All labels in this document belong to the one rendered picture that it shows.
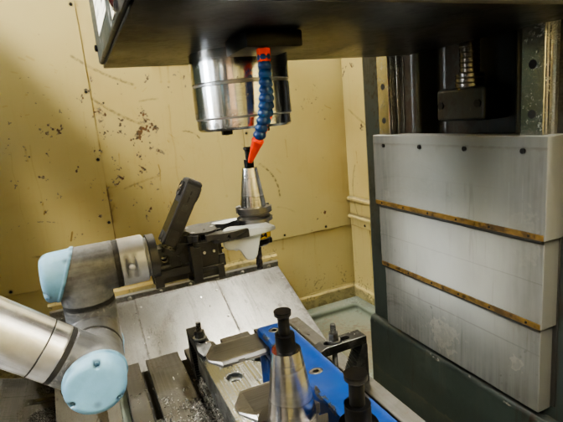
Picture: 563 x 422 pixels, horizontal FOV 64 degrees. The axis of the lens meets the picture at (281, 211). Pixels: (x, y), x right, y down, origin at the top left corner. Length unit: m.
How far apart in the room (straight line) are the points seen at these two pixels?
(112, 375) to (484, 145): 0.72
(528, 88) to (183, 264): 0.64
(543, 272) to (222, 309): 1.19
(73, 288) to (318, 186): 1.43
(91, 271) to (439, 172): 0.70
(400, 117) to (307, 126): 0.84
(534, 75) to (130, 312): 1.47
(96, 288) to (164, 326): 1.02
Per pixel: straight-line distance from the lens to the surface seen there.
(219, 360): 0.56
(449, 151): 0.99
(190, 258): 0.75
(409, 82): 1.15
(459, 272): 1.04
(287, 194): 1.93
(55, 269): 0.73
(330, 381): 0.48
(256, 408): 0.47
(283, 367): 0.40
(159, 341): 1.69
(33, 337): 0.62
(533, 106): 0.87
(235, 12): 0.50
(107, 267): 0.72
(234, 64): 0.70
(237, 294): 1.83
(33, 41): 1.76
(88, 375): 0.62
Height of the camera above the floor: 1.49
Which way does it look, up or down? 12 degrees down
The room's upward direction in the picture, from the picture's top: 5 degrees counter-clockwise
